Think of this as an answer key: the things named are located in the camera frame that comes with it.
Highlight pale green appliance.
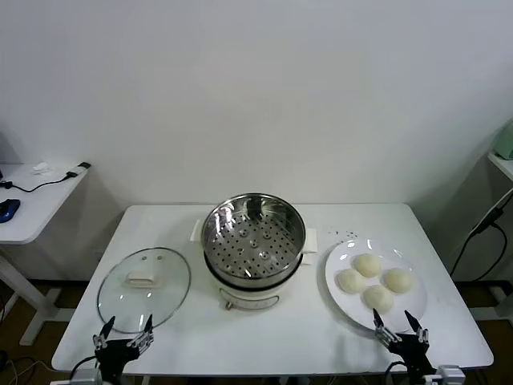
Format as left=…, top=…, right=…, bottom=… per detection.
left=495, top=120, right=513, bottom=160

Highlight white round plate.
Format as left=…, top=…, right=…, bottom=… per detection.
left=324, top=239, right=428, bottom=333

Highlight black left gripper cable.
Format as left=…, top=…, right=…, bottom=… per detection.
left=70, top=355, right=99, bottom=380

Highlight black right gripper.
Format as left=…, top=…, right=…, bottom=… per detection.
left=372, top=307, right=436, bottom=376

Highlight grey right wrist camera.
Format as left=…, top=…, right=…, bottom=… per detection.
left=436, top=364, right=466, bottom=385

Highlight white side desk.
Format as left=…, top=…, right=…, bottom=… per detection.
left=0, top=162, right=91, bottom=347

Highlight stainless steel steamer basket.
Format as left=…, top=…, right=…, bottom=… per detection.
left=191, top=193, right=320, bottom=284

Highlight black desk cable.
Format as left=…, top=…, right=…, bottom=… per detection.
left=0, top=171, right=79, bottom=193

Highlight white steamed baozi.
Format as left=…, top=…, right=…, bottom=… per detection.
left=335, top=268, right=366, bottom=294
left=383, top=267, right=414, bottom=294
left=352, top=253, right=382, bottom=278
left=362, top=284, right=396, bottom=314

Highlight white electric cooker base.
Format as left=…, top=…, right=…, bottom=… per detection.
left=203, top=252, right=313, bottom=312

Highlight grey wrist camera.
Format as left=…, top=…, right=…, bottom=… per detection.
left=71, top=368, right=99, bottom=385
left=436, top=364, right=466, bottom=385

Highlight blue computer mouse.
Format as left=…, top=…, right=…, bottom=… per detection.
left=0, top=198, right=21, bottom=224

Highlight white side table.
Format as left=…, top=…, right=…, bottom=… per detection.
left=487, top=151, right=513, bottom=181

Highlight glass pot lid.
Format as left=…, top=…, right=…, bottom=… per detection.
left=96, top=246, right=192, bottom=334

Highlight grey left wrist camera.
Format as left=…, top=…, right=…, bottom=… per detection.
left=71, top=368, right=99, bottom=385

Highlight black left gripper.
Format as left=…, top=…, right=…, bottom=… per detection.
left=92, top=314, right=156, bottom=380

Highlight black hanging power cable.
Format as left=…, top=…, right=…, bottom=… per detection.
left=447, top=195, right=509, bottom=282

